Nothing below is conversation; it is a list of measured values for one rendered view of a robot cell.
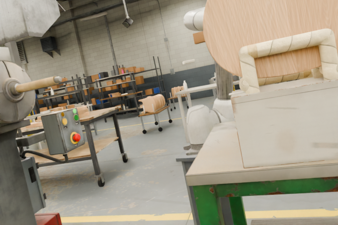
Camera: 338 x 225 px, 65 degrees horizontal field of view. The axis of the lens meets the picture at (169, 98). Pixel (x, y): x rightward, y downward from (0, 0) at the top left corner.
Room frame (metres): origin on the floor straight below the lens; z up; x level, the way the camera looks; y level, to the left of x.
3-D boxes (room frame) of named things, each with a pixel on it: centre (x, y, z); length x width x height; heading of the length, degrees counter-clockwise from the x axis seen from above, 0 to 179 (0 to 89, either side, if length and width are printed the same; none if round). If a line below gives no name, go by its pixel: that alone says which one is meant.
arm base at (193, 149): (1.61, -0.13, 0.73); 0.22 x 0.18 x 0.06; 64
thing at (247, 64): (0.62, -0.20, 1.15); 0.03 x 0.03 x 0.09
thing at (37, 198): (1.29, 0.80, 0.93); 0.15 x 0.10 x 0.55; 72
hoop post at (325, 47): (0.57, -0.36, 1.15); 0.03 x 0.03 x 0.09
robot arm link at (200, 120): (1.61, -0.16, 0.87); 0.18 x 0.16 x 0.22; 107
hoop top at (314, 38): (0.60, -0.28, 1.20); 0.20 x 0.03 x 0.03; 74
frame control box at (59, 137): (1.33, 0.62, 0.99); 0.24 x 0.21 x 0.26; 72
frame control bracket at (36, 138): (1.27, 0.64, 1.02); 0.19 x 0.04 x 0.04; 162
